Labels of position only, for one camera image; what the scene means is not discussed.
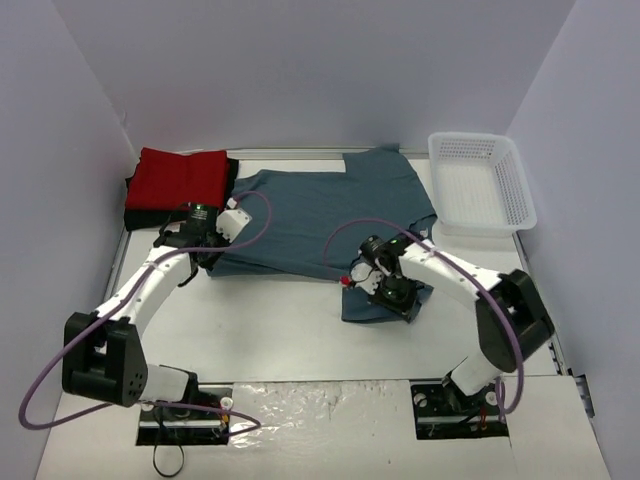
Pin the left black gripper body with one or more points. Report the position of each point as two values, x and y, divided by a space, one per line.
211 255

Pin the blue t shirt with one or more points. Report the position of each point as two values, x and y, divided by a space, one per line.
312 223

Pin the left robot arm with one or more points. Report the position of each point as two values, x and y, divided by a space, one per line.
104 358

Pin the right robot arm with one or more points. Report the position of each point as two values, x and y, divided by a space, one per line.
512 322

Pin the black folded t shirt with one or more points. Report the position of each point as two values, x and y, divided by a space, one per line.
142 219

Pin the red folded t shirt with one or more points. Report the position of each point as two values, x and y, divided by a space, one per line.
162 180

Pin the white plastic basket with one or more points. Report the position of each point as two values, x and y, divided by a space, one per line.
479 185

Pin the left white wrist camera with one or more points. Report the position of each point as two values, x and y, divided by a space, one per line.
232 221

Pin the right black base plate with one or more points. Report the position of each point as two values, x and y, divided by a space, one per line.
439 415

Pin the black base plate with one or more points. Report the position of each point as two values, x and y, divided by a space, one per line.
439 415
163 426

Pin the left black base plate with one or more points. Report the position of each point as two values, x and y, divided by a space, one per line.
163 426

